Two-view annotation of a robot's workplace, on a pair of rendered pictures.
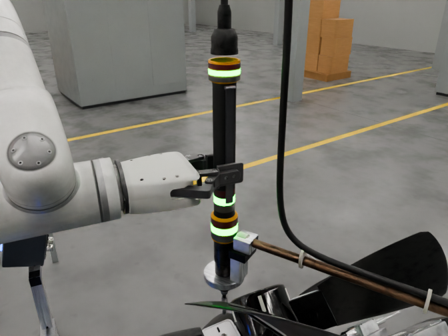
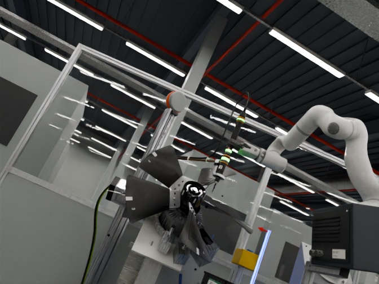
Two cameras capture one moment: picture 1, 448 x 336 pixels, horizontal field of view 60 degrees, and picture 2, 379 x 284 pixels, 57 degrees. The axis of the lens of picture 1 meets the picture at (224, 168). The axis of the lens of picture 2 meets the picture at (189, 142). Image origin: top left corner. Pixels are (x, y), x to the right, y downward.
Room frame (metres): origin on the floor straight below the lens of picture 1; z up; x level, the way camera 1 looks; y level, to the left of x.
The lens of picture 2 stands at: (2.29, 0.49, 0.89)
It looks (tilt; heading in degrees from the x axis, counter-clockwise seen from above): 17 degrees up; 202
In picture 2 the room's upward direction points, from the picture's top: 24 degrees clockwise
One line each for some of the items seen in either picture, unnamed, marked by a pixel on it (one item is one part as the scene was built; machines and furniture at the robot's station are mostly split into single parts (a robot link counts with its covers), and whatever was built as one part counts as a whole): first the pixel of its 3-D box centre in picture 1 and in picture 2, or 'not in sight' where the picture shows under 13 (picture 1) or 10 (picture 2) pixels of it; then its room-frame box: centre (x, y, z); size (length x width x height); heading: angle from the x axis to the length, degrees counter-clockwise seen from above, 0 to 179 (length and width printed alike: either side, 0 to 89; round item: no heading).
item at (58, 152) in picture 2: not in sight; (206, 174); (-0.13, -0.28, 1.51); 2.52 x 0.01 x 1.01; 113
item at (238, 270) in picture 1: (229, 255); (220, 168); (0.53, -0.01, 1.39); 0.09 x 0.07 x 0.10; 58
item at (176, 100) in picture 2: not in sight; (176, 102); (0.15, -0.61, 1.88); 0.17 x 0.15 x 0.16; 113
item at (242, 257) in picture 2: not in sight; (244, 260); (0.12, 0.21, 1.02); 0.16 x 0.10 x 0.11; 23
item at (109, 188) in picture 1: (107, 188); (260, 155); (0.46, 0.16, 1.55); 0.09 x 0.03 x 0.08; 23
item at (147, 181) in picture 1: (153, 181); (249, 151); (0.49, 0.10, 1.55); 0.11 x 0.10 x 0.07; 113
